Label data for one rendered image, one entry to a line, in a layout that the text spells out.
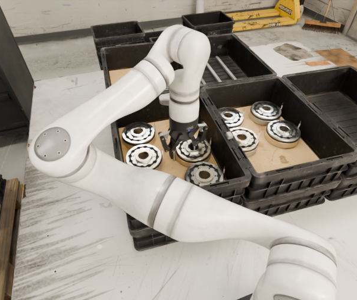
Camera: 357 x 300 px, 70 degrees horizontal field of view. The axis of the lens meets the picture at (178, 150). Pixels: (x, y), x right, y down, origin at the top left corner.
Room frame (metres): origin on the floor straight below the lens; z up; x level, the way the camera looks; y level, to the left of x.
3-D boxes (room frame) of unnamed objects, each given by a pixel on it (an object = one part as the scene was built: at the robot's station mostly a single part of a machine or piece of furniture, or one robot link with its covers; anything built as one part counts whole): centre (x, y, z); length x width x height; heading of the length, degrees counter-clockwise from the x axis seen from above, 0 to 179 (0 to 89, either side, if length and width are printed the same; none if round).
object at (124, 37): (2.17, 0.50, 0.37); 0.40 x 0.30 x 0.45; 109
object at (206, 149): (0.53, -0.04, 0.86); 0.10 x 0.10 x 0.01
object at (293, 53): (1.52, -0.69, 0.71); 0.22 x 0.19 x 0.01; 19
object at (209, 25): (2.43, -0.26, 0.37); 0.40 x 0.30 x 0.45; 109
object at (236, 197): (0.51, 0.02, 0.87); 0.40 x 0.30 x 0.11; 15
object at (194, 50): (0.51, -0.02, 1.12); 0.09 x 0.07 x 0.15; 45
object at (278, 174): (0.59, -0.27, 0.92); 0.40 x 0.30 x 0.02; 15
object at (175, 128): (0.52, -0.01, 0.95); 0.08 x 0.08 x 0.09
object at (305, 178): (0.59, -0.27, 0.87); 0.40 x 0.30 x 0.11; 15
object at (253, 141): (0.57, -0.19, 0.86); 0.10 x 0.10 x 0.01
